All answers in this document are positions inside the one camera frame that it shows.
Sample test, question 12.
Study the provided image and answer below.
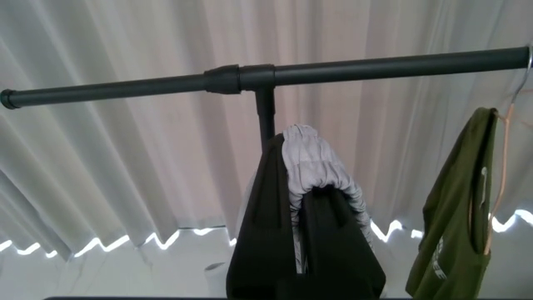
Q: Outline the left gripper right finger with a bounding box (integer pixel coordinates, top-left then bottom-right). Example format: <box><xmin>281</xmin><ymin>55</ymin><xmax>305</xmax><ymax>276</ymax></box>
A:
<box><xmin>296</xmin><ymin>185</ymin><xmax>386</xmax><ymax>298</ymax></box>

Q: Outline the pink clothes hanger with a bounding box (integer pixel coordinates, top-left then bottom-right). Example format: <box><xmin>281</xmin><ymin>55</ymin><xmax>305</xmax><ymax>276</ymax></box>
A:
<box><xmin>482</xmin><ymin>43</ymin><xmax>533</xmax><ymax>256</ymax></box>

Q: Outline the pale grey garment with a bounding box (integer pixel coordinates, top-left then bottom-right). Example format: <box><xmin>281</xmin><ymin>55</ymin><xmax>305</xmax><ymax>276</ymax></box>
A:
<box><xmin>204</xmin><ymin>123</ymin><xmax>375</xmax><ymax>298</ymax></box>

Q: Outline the black clothes rack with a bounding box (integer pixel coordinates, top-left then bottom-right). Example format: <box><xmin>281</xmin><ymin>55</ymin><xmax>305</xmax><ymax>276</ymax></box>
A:
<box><xmin>0</xmin><ymin>45</ymin><xmax>533</xmax><ymax>153</ymax></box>

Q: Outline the green printed shirt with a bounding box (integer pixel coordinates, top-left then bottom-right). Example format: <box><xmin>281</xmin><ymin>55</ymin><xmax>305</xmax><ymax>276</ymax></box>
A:
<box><xmin>405</xmin><ymin>107</ymin><xmax>499</xmax><ymax>300</ymax></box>

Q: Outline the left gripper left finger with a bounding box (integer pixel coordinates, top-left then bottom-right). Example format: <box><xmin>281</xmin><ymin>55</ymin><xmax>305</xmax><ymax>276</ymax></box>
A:
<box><xmin>227</xmin><ymin>132</ymin><xmax>299</xmax><ymax>298</ymax></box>

